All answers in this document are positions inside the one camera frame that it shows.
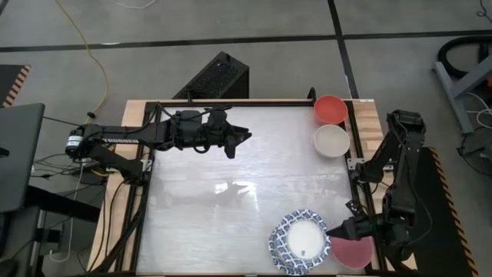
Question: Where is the black computer tower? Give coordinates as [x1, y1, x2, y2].
[171, 51, 250, 100]

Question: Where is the wooden base board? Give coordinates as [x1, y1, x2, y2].
[87, 98, 419, 276]

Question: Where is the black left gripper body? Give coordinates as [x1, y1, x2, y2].
[200, 111, 236, 149]

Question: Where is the black side desk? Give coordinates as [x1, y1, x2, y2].
[0, 184, 103, 277]

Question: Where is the red plastic bowl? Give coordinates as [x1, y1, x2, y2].
[314, 95, 349, 125]

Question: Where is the pink plastic bowl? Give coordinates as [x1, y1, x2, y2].
[330, 235, 375, 270]

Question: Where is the black hose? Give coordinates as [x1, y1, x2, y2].
[437, 35, 492, 80]

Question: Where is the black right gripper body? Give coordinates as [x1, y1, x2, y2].
[345, 215, 384, 242]

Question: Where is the yellow cable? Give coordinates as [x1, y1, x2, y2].
[55, 0, 111, 126]

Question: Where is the blue patterned paper bowl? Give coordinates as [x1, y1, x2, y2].
[282, 209, 332, 271]
[268, 225, 308, 276]

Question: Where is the grey flat panel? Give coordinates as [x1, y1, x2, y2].
[0, 102, 46, 215]

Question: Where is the grey metal stand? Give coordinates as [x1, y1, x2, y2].
[433, 55, 492, 135]

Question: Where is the beige plastic bowl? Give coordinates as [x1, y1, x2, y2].
[313, 124, 351, 159]

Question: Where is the black aluminium table frame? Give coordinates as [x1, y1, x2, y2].
[91, 99, 414, 277]

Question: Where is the black round fan base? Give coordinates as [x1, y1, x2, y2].
[459, 126, 492, 182]

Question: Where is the black hazard striped mat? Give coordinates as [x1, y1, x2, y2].
[391, 147, 480, 277]
[0, 64, 32, 108]

